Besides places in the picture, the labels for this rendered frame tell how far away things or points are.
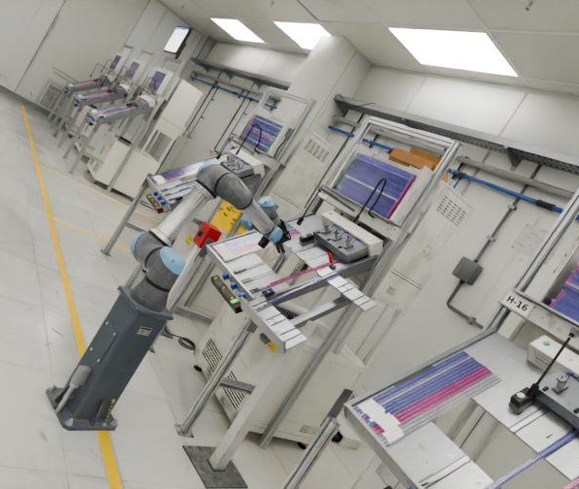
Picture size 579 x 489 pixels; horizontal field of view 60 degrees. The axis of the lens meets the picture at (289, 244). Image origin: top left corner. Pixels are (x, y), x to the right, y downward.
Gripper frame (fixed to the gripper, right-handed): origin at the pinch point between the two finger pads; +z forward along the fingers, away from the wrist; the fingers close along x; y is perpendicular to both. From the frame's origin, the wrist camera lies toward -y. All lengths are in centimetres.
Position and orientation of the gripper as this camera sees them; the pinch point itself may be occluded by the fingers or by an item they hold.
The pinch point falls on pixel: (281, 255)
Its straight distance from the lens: 271.6
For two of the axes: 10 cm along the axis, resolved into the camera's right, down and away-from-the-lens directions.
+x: -4.6, -3.8, 8.0
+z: 3.0, 7.9, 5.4
